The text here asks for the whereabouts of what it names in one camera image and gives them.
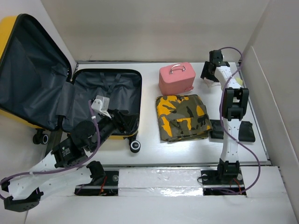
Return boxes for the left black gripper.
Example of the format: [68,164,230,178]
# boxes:
[92,108,140,153]

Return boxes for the clear plastic bag red label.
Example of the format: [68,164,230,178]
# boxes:
[203,78,221,88]

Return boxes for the pale yellow-green mug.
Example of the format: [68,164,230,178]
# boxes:
[235,77,243,86]

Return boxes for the pink cosmetic case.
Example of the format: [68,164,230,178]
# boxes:
[158,62,196,96]

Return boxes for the camouflage garment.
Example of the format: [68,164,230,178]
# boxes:
[156,94,213,143]

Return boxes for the black pouch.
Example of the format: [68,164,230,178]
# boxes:
[210,119,256,142]

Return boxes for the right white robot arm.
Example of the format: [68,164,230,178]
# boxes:
[201,49,249,183]

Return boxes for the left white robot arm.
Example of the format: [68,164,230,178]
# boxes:
[0,110,140,212]

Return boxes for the yellow hard-shell suitcase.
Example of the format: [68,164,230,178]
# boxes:
[0,14,142,153]

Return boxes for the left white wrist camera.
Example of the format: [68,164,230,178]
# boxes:
[91,95,112,119]

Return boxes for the metal rail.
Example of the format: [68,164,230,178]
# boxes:
[103,163,218,168]

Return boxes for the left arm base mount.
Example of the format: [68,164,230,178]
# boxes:
[74,161,119,196]

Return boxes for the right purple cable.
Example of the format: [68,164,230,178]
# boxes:
[210,46,261,195]

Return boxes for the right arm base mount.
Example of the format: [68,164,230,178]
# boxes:
[197,160,246,196]

